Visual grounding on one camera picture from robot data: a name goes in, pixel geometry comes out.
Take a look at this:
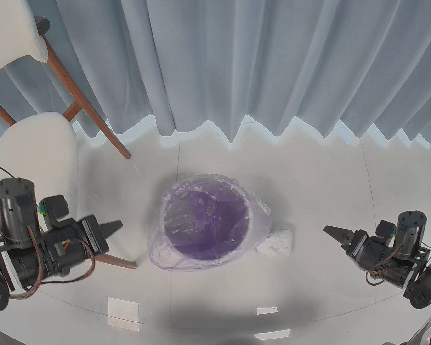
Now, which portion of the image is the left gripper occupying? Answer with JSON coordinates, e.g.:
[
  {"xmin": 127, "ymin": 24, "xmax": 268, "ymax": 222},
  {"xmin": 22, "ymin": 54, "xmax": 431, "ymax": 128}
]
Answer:
[{"xmin": 41, "ymin": 215, "xmax": 110, "ymax": 276}]

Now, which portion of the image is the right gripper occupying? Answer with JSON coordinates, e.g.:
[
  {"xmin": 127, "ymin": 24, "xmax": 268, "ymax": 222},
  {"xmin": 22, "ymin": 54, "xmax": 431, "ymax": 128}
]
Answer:
[{"xmin": 345, "ymin": 230, "xmax": 397, "ymax": 271}]

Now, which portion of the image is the white paper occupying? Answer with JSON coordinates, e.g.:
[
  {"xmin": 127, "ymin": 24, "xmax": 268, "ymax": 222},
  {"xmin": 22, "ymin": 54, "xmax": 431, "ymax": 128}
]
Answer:
[{"xmin": 256, "ymin": 229, "xmax": 294, "ymax": 257}]

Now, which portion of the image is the purple plastic bag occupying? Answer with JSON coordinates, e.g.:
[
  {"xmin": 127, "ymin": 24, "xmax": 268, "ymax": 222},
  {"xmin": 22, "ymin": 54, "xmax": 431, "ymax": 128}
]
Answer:
[{"xmin": 147, "ymin": 174, "xmax": 272, "ymax": 272}]

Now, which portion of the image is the white trash bin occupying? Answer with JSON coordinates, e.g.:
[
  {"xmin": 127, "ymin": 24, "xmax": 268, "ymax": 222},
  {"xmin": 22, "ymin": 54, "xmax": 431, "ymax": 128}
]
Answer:
[{"xmin": 162, "ymin": 180, "xmax": 255, "ymax": 265}]

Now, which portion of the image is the white cushioned wooden chair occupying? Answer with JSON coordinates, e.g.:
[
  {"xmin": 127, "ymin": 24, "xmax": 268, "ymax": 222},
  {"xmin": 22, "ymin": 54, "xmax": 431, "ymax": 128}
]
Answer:
[{"xmin": 0, "ymin": 0, "xmax": 137, "ymax": 270}]

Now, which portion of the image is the pale blue curtain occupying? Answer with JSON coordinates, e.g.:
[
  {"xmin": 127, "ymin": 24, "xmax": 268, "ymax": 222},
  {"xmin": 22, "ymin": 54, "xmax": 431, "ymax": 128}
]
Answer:
[{"xmin": 0, "ymin": 0, "xmax": 431, "ymax": 143}]

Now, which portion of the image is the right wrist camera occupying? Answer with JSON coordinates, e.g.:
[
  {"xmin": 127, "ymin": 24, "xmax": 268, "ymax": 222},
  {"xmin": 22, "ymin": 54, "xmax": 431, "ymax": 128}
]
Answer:
[{"xmin": 376, "ymin": 220, "xmax": 397, "ymax": 245}]

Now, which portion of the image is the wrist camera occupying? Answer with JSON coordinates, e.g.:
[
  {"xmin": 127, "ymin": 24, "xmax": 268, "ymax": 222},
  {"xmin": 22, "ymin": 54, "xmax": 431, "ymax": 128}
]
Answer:
[
  {"xmin": 376, "ymin": 220, "xmax": 397, "ymax": 245},
  {"xmin": 39, "ymin": 194, "xmax": 69, "ymax": 229}
]

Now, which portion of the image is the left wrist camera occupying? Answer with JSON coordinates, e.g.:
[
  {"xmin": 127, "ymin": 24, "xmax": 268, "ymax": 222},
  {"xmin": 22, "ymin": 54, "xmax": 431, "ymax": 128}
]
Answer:
[{"xmin": 39, "ymin": 194, "xmax": 69, "ymax": 229}]

